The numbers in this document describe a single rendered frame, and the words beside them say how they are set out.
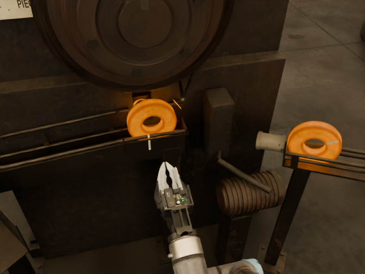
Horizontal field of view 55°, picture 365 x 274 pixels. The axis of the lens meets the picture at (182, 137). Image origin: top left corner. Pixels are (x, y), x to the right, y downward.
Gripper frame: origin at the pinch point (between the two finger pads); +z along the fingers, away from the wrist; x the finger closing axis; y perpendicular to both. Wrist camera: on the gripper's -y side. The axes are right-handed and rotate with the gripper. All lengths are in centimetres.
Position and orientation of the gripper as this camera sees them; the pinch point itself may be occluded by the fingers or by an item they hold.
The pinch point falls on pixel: (165, 167)
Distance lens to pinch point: 93.4
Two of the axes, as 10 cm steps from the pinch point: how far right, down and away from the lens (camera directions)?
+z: -2.3, -8.5, 4.8
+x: -9.7, 1.6, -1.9
